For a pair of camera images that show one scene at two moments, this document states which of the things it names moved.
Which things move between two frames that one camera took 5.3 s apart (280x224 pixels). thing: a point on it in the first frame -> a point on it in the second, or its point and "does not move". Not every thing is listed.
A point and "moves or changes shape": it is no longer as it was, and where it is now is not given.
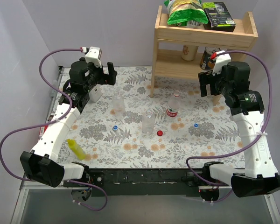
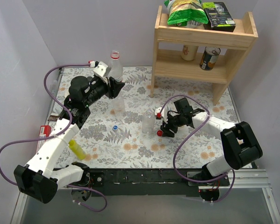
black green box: [219, 17] does not move
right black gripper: [208, 79] -> [169, 123]
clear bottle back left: [118, 105] does not move
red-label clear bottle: [173, 105] moves or changes shape
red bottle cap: [159, 133] does not move
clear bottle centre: [148, 122] does not move
